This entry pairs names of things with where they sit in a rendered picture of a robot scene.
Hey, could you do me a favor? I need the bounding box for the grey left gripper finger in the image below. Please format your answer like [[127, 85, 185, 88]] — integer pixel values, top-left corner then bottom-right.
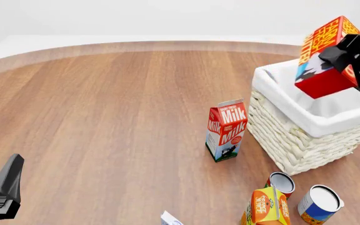
[[0, 153, 25, 204]]

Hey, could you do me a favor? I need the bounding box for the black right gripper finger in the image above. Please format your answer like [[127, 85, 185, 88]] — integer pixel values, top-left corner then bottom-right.
[[342, 34, 360, 49], [318, 45, 360, 74]]

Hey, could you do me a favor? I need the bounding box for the red orange butter box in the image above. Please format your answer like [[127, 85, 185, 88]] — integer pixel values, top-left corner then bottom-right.
[[294, 15, 360, 99]]

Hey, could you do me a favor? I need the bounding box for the white cloth basket liner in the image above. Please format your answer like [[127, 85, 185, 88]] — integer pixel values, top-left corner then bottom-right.
[[251, 58, 360, 139]]

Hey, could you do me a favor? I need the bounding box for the white woven basket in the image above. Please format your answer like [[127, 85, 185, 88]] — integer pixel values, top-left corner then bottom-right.
[[247, 58, 360, 176]]

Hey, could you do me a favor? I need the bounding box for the white box with blue print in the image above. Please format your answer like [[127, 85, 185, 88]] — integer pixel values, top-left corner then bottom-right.
[[160, 210, 184, 225]]

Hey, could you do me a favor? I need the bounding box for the red white milk carton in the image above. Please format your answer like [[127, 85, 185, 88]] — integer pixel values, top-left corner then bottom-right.
[[204, 97, 249, 163]]

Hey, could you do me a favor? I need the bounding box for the red labelled tin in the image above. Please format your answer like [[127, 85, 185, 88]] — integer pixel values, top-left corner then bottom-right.
[[264, 171, 296, 200]]

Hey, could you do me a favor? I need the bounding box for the blue yellow labelled tin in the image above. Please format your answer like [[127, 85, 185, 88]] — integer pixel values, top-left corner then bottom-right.
[[297, 184, 346, 225]]

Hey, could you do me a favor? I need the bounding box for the orange juice carton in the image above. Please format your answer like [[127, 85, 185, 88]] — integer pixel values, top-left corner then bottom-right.
[[241, 186, 292, 225]]

